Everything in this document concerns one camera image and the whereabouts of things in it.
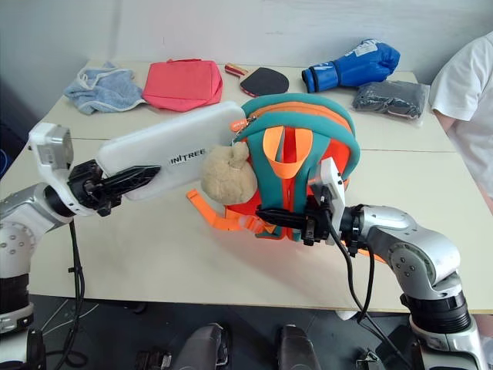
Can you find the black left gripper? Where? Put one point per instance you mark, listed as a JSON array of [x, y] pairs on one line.
[[86, 185]]

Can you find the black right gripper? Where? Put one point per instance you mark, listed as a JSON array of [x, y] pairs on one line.
[[317, 227]]

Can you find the white box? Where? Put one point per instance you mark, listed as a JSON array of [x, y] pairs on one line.
[[173, 135]]

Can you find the orange and teal backpack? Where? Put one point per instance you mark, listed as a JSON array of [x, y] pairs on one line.
[[308, 115]]

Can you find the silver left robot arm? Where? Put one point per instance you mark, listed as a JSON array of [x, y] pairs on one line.
[[15, 231]]

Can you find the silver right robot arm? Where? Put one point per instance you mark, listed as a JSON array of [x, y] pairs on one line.
[[416, 246]]

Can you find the beige plush toy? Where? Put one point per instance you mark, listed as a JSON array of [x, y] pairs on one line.
[[227, 177]]

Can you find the light blue towel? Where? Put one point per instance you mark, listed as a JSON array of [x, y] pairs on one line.
[[104, 90]]

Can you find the pink fabric pouch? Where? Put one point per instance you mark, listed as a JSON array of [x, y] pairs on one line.
[[181, 85]]

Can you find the dark rounded shape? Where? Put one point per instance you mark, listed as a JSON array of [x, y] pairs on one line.
[[204, 347], [296, 348]]

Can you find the table tennis paddle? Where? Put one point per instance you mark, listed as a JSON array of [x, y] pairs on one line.
[[265, 81]]

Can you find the dark garment in plastic bag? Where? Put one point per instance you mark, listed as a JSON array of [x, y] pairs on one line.
[[391, 100]]

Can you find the blue boxing glove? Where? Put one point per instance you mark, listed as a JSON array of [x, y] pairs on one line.
[[358, 63]]

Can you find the person in white t-shirt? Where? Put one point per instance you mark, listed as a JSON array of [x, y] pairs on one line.
[[470, 96]]

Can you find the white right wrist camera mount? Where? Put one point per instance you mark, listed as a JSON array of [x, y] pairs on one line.
[[333, 181]]

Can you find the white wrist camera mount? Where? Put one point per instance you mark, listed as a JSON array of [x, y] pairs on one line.
[[333, 181], [46, 154]]

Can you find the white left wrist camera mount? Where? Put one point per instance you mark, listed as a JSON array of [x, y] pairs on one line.
[[46, 154]]

